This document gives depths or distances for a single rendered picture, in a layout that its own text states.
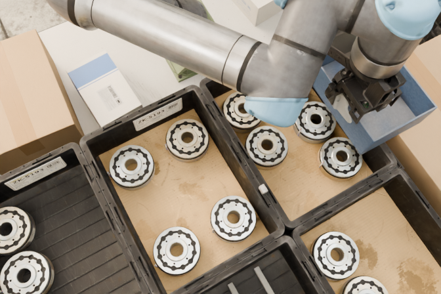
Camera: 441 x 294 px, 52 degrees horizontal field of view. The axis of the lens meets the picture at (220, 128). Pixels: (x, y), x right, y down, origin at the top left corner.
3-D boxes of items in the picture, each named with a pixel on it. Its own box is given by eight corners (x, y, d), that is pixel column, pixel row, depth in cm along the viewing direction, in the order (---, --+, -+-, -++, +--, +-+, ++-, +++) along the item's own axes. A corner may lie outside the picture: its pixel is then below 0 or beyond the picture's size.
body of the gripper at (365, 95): (353, 126, 74) (373, 96, 63) (325, 84, 77) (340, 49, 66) (392, 106, 75) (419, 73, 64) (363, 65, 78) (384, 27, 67)
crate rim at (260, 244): (79, 142, 101) (76, 139, 99) (195, 86, 108) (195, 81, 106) (159, 309, 89) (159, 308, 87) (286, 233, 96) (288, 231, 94)
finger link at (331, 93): (324, 108, 80) (335, 86, 72) (320, 101, 81) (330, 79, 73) (347, 97, 81) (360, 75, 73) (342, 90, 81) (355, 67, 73)
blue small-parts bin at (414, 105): (304, 73, 93) (312, 55, 86) (362, 46, 96) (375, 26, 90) (360, 155, 86) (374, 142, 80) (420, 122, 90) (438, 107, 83)
